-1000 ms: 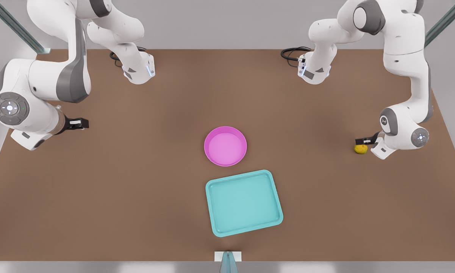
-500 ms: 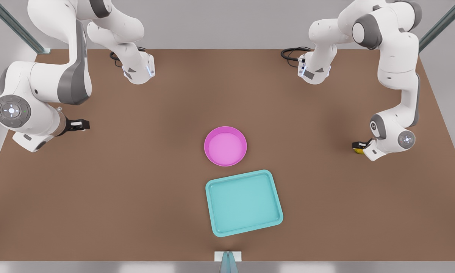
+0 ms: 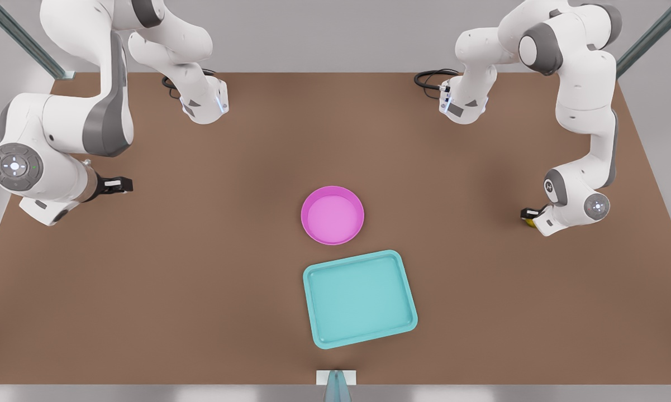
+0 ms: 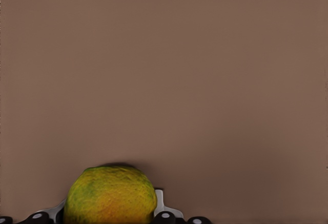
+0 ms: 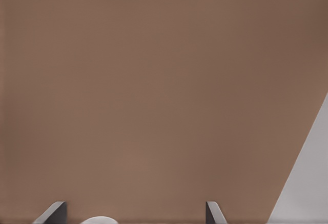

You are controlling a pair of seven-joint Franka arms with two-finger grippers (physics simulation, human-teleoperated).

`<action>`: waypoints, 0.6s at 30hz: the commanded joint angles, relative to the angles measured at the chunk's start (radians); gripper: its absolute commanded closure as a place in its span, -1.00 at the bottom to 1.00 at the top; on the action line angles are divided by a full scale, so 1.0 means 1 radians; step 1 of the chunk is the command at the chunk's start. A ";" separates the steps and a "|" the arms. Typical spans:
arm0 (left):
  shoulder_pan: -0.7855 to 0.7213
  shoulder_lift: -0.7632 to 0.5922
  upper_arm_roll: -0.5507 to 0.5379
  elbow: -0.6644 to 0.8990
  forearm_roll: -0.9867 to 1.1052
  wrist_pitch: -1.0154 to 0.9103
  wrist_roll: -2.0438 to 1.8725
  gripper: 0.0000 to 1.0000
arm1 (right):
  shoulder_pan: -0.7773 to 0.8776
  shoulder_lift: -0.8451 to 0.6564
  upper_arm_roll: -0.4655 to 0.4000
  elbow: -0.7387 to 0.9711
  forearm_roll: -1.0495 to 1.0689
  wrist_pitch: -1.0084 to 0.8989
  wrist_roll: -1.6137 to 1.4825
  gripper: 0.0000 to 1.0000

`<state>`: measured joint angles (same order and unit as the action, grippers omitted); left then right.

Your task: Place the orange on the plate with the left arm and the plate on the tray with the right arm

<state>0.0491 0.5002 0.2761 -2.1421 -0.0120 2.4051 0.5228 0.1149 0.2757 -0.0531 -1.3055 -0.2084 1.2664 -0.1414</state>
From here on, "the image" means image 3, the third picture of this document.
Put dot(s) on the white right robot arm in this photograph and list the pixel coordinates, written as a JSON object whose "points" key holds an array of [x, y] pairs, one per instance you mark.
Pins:
{"points": [[61, 120]]}

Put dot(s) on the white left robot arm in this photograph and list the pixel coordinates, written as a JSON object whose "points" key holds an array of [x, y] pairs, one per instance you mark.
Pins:
{"points": [[584, 95]]}

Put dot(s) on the teal rectangular tray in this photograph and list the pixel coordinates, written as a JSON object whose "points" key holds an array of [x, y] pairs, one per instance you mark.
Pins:
{"points": [[360, 298]]}

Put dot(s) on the pink round plate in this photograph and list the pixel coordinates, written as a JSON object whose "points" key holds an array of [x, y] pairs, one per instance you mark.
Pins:
{"points": [[332, 215]]}

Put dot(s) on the silver frame post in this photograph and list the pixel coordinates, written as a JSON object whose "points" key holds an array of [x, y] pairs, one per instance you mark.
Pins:
{"points": [[651, 36], [22, 39], [336, 386]]}

